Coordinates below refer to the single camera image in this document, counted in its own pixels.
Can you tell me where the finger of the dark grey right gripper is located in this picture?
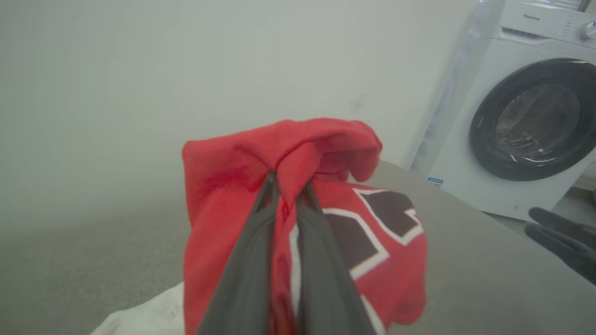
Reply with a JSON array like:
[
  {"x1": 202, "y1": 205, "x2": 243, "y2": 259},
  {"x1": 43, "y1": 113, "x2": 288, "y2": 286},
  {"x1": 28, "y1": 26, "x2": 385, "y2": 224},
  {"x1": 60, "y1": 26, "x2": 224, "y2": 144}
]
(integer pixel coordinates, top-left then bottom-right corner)
[
  {"x1": 528, "y1": 207, "x2": 596, "y2": 247},
  {"x1": 525, "y1": 223, "x2": 596, "y2": 285}
]

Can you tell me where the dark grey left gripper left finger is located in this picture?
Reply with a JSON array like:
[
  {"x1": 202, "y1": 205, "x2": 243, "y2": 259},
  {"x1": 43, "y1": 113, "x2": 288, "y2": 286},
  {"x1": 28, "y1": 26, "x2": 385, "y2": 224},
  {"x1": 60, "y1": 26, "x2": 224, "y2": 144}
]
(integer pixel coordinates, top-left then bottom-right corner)
[{"x1": 197, "y1": 170, "x2": 280, "y2": 335}]

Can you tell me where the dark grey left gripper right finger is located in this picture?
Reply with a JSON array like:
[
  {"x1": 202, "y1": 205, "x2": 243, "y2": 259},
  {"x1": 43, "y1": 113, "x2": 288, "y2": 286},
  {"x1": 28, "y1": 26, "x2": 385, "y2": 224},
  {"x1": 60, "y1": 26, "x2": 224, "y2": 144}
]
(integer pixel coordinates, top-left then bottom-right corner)
[{"x1": 295, "y1": 182, "x2": 376, "y2": 335}]

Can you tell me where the red basketball jersey number 23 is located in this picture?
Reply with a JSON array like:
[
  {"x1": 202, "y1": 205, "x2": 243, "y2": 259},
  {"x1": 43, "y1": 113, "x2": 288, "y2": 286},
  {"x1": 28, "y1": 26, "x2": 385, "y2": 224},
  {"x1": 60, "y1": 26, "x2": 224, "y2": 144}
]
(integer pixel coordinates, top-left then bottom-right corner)
[{"x1": 91, "y1": 117, "x2": 428, "y2": 335}]

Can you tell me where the dark round washing machine door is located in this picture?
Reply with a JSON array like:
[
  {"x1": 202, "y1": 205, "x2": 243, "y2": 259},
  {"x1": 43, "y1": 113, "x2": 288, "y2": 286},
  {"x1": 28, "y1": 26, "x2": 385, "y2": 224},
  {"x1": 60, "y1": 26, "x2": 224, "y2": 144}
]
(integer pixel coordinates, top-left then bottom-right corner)
[{"x1": 469, "y1": 58, "x2": 596, "y2": 182}]

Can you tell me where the white front-load washing machine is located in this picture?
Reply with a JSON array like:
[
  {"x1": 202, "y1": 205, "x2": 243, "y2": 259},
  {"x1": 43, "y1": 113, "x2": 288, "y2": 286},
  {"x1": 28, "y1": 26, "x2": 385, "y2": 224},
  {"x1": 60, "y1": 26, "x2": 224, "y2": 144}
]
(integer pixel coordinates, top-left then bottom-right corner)
[{"x1": 410, "y1": 0, "x2": 596, "y2": 223}]

